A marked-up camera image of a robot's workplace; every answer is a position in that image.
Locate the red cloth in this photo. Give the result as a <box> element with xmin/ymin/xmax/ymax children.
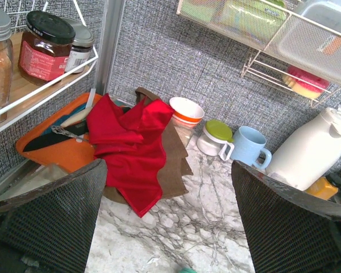
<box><xmin>86</xmin><ymin>95</ymin><xmax>174</xmax><ymax>217</ymax></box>

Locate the black knife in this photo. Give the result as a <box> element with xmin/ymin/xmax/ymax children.
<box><xmin>23</xmin><ymin>121</ymin><xmax>87</xmax><ymax>152</ymax></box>

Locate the white thermos jug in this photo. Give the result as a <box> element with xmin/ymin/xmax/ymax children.
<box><xmin>265</xmin><ymin>107</ymin><xmax>341</xmax><ymax>191</ymax></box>

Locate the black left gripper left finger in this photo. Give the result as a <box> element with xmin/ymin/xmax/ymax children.
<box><xmin>0</xmin><ymin>159</ymin><xmax>107</xmax><ymax>272</ymax></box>

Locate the glass jar green lid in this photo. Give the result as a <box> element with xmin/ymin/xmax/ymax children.
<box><xmin>197</xmin><ymin>119</ymin><xmax>235</xmax><ymax>161</ymax></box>

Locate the red jam jar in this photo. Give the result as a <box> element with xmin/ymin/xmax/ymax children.
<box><xmin>18</xmin><ymin>11</ymin><xmax>76</xmax><ymax>86</ymax></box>

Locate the white wire corner shelf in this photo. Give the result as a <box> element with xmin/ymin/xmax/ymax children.
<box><xmin>0</xmin><ymin>0</ymin><xmax>99</xmax><ymax>140</ymax></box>

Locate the clear plastic container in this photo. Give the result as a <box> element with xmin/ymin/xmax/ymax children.
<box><xmin>277</xmin><ymin>1</ymin><xmax>341</xmax><ymax>85</ymax></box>

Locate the yellow spice bottle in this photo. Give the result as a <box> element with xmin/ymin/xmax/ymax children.
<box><xmin>305</xmin><ymin>176</ymin><xmax>339</xmax><ymax>200</ymax></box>

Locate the white orange striped bowl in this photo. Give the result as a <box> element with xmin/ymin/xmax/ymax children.
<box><xmin>169</xmin><ymin>97</ymin><xmax>205</xmax><ymax>126</ymax></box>

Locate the brown felt mat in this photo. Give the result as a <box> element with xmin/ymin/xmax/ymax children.
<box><xmin>103</xmin><ymin>87</ymin><xmax>193</xmax><ymax>204</ymax></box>

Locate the silver ornate spoon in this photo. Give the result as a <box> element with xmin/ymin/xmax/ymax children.
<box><xmin>51</xmin><ymin>125</ymin><xmax>89</xmax><ymax>143</ymax></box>

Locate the small glass jar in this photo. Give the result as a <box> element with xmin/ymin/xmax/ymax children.
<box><xmin>171</xmin><ymin>117</ymin><xmax>194</xmax><ymax>148</ymax></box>

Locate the orange tray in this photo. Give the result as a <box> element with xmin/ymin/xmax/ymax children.
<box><xmin>15</xmin><ymin>93</ymin><xmax>94</xmax><ymax>173</ymax></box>

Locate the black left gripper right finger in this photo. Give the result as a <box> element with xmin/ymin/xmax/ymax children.
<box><xmin>231</xmin><ymin>161</ymin><xmax>341</xmax><ymax>272</ymax></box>

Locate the green food packet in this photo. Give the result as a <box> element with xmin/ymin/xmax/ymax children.
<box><xmin>179</xmin><ymin>1</ymin><xmax>286</xmax><ymax>40</ymax></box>

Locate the small dark jar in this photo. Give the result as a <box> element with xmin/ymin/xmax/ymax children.
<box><xmin>63</xmin><ymin>18</ymin><xmax>94</xmax><ymax>72</ymax></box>

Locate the light blue mug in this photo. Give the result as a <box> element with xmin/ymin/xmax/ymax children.
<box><xmin>230</xmin><ymin>126</ymin><xmax>272</xmax><ymax>170</ymax></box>

